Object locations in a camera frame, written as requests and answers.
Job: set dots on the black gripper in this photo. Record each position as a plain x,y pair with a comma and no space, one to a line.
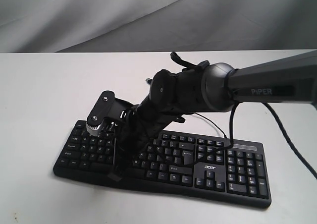
142,123

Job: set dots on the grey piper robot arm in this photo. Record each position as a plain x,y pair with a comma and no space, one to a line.
206,87

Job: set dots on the black acer keyboard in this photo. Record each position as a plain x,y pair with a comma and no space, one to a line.
174,163

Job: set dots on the grey backdrop cloth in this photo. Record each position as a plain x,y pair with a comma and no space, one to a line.
82,26

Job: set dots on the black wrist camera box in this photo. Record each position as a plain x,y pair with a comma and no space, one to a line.
107,110

